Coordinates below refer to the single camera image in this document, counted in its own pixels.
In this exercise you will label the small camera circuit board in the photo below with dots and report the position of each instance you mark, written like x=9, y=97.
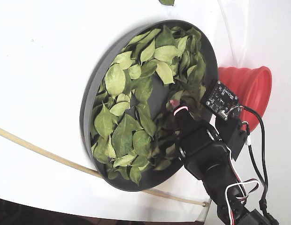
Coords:
x=219, y=98

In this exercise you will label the dark grey round bowl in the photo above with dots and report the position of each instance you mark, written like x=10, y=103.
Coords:
x=157, y=89

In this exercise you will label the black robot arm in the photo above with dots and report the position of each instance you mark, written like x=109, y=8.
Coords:
x=213, y=164

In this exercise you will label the long wooden stick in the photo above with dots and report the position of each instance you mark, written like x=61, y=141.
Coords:
x=65, y=161

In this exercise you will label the single stray green leaf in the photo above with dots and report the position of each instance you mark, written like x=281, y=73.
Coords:
x=167, y=2

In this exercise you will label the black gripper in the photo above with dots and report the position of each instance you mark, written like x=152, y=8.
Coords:
x=192, y=138

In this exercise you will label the pile of green leaves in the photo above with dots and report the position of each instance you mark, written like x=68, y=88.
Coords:
x=126, y=105

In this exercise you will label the red collapsible cup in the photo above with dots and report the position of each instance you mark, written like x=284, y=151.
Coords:
x=253, y=93

